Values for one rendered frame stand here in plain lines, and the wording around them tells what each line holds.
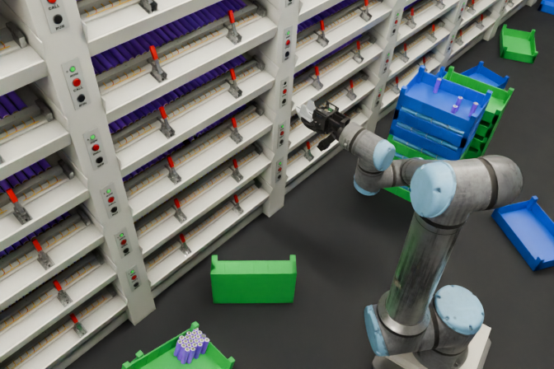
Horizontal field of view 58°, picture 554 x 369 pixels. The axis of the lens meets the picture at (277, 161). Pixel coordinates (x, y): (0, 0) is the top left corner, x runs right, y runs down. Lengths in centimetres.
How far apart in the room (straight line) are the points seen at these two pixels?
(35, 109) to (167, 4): 39
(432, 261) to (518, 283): 102
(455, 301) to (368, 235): 66
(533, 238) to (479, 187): 133
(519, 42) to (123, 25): 297
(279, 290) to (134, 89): 93
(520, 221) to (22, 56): 205
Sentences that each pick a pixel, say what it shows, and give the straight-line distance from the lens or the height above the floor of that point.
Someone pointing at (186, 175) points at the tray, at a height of 54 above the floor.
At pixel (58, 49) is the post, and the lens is 113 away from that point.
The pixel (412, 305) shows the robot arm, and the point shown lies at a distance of 142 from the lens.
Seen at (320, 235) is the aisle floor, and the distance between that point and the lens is 214.
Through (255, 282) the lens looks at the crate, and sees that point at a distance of 182.
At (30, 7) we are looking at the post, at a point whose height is 123.
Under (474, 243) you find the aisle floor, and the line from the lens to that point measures 230.
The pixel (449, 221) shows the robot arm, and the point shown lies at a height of 86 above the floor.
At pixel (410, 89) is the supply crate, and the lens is 215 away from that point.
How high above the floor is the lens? 170
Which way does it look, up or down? 45 degrees down
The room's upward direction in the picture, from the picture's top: 3 degrees clockwise
